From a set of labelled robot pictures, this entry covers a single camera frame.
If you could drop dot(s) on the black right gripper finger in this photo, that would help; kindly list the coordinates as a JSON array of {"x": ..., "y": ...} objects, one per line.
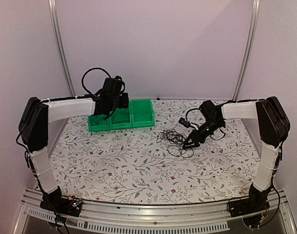
[
  {"x": 191, "y": 140},
  {"x": 190, "y": 145}
]

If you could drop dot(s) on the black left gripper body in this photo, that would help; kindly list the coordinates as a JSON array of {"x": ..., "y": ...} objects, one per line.
[{"x": 123, "y": 104}]

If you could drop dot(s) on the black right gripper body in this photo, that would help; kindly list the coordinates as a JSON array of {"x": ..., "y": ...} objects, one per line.
[{"x": 212, "y": 126}]

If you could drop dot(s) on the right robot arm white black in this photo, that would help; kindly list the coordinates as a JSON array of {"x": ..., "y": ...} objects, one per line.
[{"x": 273, "y": 124}]

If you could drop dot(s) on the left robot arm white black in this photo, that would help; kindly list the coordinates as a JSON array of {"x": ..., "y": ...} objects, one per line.
[{"x": 38, "y": 114}]

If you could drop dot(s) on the green three-compartment plastic bin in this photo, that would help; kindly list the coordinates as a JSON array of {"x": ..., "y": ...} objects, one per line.
[{"x": 139, "y": 114}]

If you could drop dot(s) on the floral patterned table mat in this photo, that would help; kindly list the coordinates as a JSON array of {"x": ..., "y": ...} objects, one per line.
[{"x": 136, "y": 166}]

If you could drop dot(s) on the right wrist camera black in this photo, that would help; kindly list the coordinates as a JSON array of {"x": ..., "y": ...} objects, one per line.
[{"x": 184, "y": 122}]

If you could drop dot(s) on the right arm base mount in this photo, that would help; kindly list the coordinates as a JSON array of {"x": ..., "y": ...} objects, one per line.
[{"x": 256, "y": 202}]

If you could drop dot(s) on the front aluminium rail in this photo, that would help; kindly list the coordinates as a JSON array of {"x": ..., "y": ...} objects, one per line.
[{"x": 198, "y": 218}]

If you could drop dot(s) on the left aluminium frame post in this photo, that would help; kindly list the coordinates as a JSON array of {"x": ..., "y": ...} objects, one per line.
[{"x": 60, "y": 47}]

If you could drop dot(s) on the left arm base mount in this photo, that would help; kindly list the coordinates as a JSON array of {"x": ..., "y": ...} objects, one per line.
[{"x": 56, "y": 202}]

